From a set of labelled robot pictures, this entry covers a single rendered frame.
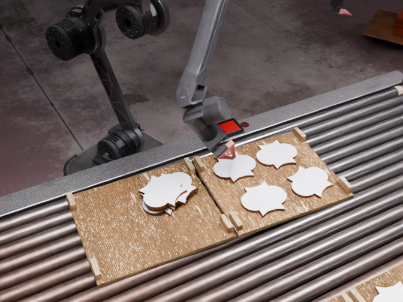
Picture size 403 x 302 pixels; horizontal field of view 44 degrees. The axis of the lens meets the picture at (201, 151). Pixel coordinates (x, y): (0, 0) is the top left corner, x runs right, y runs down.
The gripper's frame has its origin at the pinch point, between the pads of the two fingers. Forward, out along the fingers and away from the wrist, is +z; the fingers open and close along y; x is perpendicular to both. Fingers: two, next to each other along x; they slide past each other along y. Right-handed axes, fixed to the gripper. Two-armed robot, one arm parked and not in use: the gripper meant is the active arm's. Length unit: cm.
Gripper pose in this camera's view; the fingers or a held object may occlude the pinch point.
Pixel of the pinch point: (225, 148)
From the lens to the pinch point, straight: 155.3
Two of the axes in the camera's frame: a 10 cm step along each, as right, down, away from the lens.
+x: -7.3, 6.8, 0.9
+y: -4.3, -5.6, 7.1
